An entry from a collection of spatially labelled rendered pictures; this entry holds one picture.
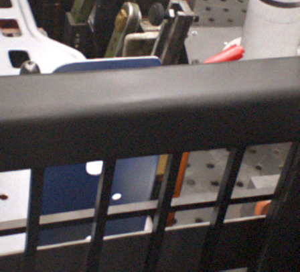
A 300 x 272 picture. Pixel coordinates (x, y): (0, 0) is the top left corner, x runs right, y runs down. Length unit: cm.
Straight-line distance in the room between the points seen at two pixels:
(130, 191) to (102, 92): 50
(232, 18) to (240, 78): 171
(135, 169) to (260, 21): 88
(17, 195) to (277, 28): 77
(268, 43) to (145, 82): 133
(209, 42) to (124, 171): 103
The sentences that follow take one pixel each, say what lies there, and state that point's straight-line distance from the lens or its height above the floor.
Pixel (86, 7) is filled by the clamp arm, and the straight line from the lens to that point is 128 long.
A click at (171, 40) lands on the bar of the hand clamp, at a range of 95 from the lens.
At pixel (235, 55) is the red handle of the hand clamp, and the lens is 101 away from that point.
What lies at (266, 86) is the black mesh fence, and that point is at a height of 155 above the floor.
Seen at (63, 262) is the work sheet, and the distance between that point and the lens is 32.
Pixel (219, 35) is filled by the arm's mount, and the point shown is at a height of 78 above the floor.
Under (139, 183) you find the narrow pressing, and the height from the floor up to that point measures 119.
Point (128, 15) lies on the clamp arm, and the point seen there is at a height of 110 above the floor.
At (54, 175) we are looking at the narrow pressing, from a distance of 69.
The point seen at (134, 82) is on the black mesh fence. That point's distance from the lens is 24.
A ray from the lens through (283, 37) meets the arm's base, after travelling 156.
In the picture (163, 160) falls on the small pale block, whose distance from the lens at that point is 97.
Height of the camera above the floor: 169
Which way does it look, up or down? 39 degrees down
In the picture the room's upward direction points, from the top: 11 degrees clockwise
